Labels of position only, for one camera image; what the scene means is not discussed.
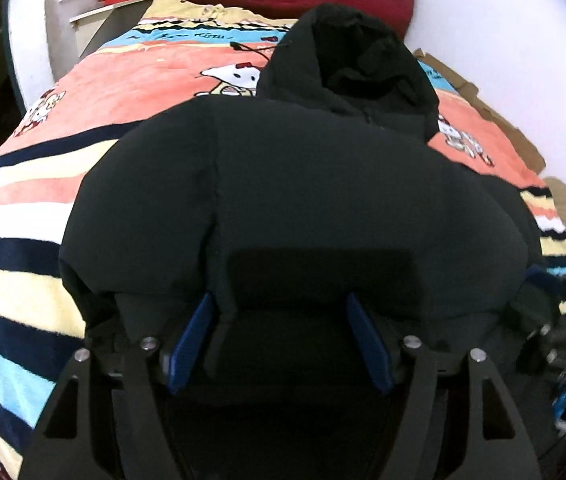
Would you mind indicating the flattened brown cardboard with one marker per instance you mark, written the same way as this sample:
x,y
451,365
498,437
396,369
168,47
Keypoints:
x,y
508,125

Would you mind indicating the black hooded jacket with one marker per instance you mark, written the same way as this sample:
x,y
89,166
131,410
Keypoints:
x,y
288,185

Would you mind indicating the striped cartoon cat blanket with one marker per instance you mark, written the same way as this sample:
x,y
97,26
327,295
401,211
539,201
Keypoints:
x,y
113,90

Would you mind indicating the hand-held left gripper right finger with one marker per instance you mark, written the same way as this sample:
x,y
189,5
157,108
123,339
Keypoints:
x,y
369,340

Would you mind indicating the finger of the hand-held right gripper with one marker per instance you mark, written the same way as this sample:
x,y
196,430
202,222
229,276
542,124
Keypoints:
x,y
543,310

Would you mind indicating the white bedside shelf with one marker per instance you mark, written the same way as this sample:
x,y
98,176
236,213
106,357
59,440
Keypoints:
x,y
95,25

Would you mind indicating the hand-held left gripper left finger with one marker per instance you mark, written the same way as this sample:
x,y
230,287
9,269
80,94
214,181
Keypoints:
x,y
194,340

